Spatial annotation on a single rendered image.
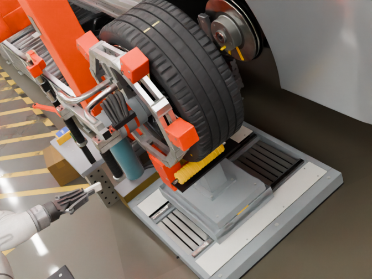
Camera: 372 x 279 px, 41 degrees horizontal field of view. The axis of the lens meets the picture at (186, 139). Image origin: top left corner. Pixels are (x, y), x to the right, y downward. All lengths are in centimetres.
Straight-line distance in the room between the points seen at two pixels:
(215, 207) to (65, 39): 103
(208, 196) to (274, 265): 43
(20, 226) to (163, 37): 83
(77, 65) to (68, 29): 17
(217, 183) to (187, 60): 81
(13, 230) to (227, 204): 98
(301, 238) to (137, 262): 83
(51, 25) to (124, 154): 65
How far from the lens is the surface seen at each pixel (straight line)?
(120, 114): 174
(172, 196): 260
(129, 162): 220
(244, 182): 239
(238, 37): 220
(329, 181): 249
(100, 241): 282
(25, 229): 187
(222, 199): 236
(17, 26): 432
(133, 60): 169
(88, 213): 301
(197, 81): 175
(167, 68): 173
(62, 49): 234
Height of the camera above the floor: 192
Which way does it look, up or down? 38 degrees down
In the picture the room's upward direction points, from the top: 25 degrees counter-clockwise
